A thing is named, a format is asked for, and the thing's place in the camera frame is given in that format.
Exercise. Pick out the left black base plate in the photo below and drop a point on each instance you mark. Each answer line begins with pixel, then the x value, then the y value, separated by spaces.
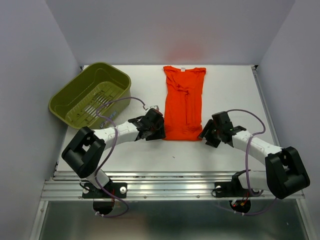
pixel 118 189

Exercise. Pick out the aluminium mounting rail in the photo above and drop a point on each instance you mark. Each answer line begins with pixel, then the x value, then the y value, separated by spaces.
pixel 142 186

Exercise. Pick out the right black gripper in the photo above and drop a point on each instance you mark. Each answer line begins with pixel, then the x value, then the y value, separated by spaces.
pixel 210 141

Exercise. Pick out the orange t shirt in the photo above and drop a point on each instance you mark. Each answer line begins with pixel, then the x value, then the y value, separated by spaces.
pixel 183 104

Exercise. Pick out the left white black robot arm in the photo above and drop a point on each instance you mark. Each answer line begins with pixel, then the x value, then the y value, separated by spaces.
pixel 85 150

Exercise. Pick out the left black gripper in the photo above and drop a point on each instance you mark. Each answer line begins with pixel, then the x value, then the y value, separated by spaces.
pixel 160 133

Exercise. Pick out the olive green plastic basket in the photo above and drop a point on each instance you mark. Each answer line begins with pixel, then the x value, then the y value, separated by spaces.
pixel 99 90

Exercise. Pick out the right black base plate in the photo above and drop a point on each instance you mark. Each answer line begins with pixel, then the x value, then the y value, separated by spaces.
pixel 229 189

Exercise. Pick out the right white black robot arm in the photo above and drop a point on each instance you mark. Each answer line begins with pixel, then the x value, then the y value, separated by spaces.
pixel 268 167

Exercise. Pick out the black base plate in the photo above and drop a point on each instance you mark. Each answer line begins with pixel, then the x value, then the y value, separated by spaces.
pixel 229 189
pixel 118 189

